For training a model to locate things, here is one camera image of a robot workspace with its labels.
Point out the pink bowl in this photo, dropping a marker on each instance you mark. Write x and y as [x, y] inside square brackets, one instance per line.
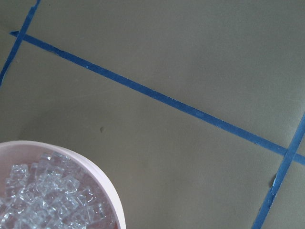
[27, 152]

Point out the clear ice cubes pile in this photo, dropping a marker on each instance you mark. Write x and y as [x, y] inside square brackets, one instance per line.
[54, 193]

